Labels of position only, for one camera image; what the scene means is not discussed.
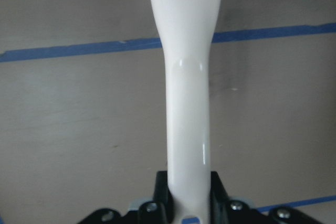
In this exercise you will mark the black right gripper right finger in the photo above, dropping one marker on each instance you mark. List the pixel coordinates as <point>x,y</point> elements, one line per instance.
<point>218,199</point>

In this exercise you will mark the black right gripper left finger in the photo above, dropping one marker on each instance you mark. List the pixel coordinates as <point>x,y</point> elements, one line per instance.
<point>163,194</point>

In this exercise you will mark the white hand brush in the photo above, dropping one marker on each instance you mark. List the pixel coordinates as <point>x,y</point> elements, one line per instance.
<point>186,29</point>

